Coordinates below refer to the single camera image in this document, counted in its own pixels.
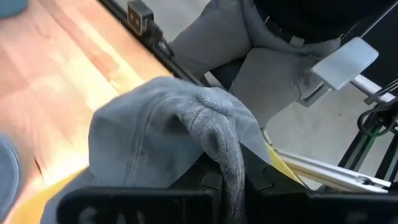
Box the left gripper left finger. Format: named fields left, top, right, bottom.
left=57, top=154, right=223, bottom=224

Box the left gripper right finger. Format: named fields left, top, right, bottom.
left=243, top=145, right=398, bottom=224

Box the blue-grey baseball cap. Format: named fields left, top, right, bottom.
left=0, top=0, right=29, bottom=19
left=0, top=133, right=22, bottom=220
left=88, top=76, right=271, bottom=224

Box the yellow plastic bin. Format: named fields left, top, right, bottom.
left=4, top=141, right=307, bottom=224

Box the person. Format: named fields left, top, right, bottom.
left=169, top=0, right=398, bottom=131

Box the white box device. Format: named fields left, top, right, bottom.
left=310, top=37, right=380, bottom=91

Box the silver aluminium rail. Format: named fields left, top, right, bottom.
left=276, top=149, right=392, bottom=194

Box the small black table camera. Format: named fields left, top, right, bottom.
left=126, top=0, right=155, bottom=35

